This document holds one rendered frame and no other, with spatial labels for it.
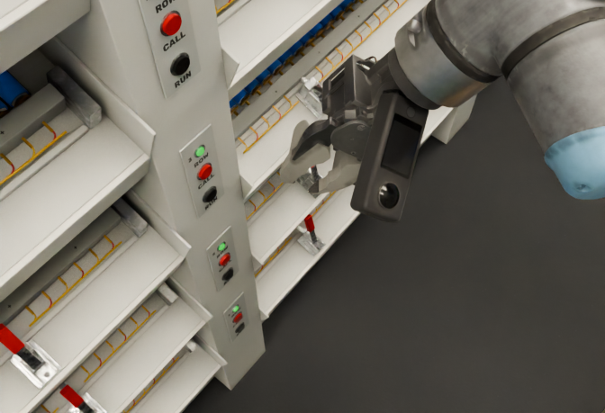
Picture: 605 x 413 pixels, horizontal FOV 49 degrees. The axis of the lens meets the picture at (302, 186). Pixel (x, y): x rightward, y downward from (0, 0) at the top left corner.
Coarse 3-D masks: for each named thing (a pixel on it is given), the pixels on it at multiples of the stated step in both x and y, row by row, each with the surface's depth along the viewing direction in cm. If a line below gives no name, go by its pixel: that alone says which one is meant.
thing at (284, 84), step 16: (368, 0) 87; (384, 0) 88; (352, 16) 86; (368, 16) 87; (336, 32) 84; (352, 32) 87; (320, 48) 83; (336, 48) 85; (352, 48) 86; (304, 64) 82; (288, 80) 80; (320, 80) 83; (272, 96) 79; (240, 112) 77; (256, 112) 78; (240, 128) 77
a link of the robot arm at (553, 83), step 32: (544, 32) 48; (576, 32) 47; (512, 64) 50; (544, 64) 48; (576, 64) 47; (544, 96) 48; (576, 96) 47; (544, 128) 49; (576, 128) 47; (576, 160) 47; (576, 192) 49
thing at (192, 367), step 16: (192, 352) 105; (208, 352) 105; (176, 368) 104; (192, 368) 104; (208, 368) 105; (160, 384) 102; (176, 384) 103; (192, 384) 104; (144, 400) 101; (160, 400) 102; (176, 400) 102
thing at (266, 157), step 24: (408, 0) 92; (336, 24) 88; (384, 24) 90; (360, 48) 88; (384, 48) 89; (288, 120) 82; (312, 120) 82; (240, 144) 79; (264, 144) 80; (288, 144) 81; (240, 168) 78; (264, 168) 79
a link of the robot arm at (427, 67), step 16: (416, 16) 58; (400, 32) 59; (416, 32) 57; (400, 48) 58; (416, 48) 57; (432, 48) 55; (400, 64) 58; (416, 64) 57; (432, 64) 56; (448, 64) 55; (416, 80) 57; (432, 80) 57; (448, 80) 56; (464, 80) 56; (432, 96) 58; (448, 96) 58; (464, 96) 58
